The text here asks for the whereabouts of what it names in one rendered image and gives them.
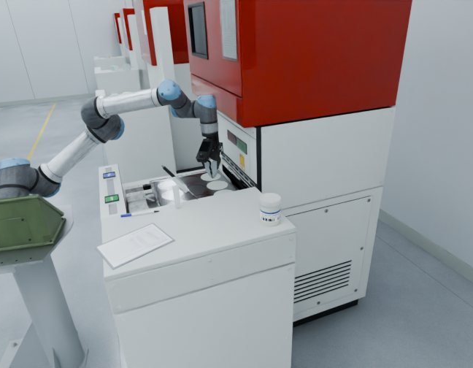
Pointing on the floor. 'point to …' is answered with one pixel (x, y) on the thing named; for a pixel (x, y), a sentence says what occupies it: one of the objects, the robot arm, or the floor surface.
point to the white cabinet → (215, 326)
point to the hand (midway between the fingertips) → (212, 176)
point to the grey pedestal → (45, 323)
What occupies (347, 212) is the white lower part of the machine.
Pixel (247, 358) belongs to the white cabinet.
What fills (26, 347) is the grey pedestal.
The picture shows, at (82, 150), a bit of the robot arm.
